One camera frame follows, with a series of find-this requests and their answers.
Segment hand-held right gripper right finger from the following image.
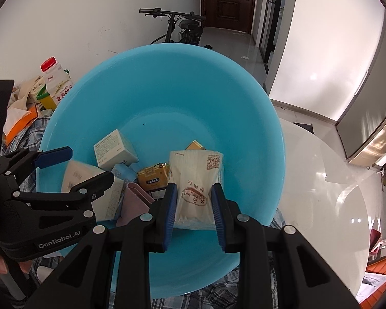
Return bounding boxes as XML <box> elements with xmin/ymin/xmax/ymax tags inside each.
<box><xmin>210</xmin><ymin>183</ymin><xmax>361</xmax><ymax>309</ymax></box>

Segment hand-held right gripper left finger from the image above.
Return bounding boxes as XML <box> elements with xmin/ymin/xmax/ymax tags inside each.
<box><xmin>25</xmin><ymin>183</ymin><xmax>178</xmax><ymax>309</ymax></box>

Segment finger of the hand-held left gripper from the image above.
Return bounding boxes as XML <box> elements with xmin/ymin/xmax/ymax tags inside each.
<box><xmin>0</xmin><ymin>146</ymin><xmax>73</xmax><ymax>181</ymax></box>
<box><xmin>13</xmin><ymin>170</ymin><xmax>115</xmax><ymax>221</ymax></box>

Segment large white barcode box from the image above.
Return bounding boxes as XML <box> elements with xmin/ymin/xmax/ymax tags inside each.
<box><xmin>61</xmin><ymin>159</ymin><xmax>124</xmax><ymax>222</ymax></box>

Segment pink folding silicone cup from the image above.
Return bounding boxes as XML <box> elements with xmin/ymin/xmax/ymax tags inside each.
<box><xmin>117</xmin><ymin>182</ymin><xmax>156</xmax><ymax>227</ymax></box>

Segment white packet red oval logo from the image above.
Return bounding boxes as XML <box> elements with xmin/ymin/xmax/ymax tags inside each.
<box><xmin>169</xmin><ymin>150</ymin><xmax>224</xmax><ymax>229</ymax></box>

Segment grey blue box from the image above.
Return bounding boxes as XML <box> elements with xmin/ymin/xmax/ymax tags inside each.
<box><xmin>111</xmin><ymin>164</ymin><xmax>139</xmax><ymax>182</ymax></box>

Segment gold and blue pack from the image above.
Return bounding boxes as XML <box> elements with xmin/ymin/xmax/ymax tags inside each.
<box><xmin>138</xmin><ymin>162</ymin><xmax>172</xmax><ymax>197</ymax></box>

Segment small white cardboard box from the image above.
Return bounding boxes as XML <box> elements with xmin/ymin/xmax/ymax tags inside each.
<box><xmin>93</xmin><ymin>129</ymin><xmax>139</xmax><ymax>169</ymax></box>

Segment blue plastic basin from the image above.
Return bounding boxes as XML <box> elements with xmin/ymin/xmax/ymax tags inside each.
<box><xmin>35</xmin><ymin>43</ymin><xmax>287</xmax><ymax>297</ymax></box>

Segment white plastic bottle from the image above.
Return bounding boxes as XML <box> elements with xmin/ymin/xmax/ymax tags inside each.
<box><xmin>35</xmin><ymin>265</ymin><xmax>63</xmax><ymax>285</ymax></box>

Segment yellow green cup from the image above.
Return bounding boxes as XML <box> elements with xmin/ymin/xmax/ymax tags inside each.
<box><xmin>35</xmin><ymin>87</ymin><xmax>57</xmax><ymax>110</ymax></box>

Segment beige paper bag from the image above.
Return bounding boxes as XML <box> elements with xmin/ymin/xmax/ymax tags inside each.
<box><xmin>11</xmin><ymin>75</ymin><xmax>46</xmax><ymax>104</ymax></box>

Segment yogurt drink bottle red cap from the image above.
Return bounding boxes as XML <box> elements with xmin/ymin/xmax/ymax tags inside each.
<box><xmin>40</xmin><ymin>56</ymin><xmax>73</xmax><ymax>107</ymax></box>

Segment blue plaid shirt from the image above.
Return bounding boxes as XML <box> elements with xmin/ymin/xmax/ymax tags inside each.
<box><xmin>0</xmin><ymin>116</ymin><xmax>309</xmax><ymax>309</ymax></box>

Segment silver refrigerator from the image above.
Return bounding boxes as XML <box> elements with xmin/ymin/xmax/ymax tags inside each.
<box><xmin>336</xmin><ymin>103</ymin><xmax>386</xmax><ymax>168</ymax></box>

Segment orange ribbed seat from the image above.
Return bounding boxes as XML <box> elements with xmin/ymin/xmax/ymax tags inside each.
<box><xmin>367</xmin><ymin>254</ymin><xmax>386</xmax><ymax>309</ymax></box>

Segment black bicycle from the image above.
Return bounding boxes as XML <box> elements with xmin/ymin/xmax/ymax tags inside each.
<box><xmin>139</xmin><ymin>7</ymin><xmax>206</xmax><ymax>47</ymax></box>

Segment black framed glass door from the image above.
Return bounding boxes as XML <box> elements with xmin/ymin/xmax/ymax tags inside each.
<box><xmin>257</xmin><ymin>0</ymin><xmax>298</xmax><ymax>68</ymax></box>

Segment brown entrance door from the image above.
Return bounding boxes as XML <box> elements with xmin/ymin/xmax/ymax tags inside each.
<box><xmin>201</xmin><ymin>0</ymin><xmax>258</xmax><ymax>34</ymax></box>

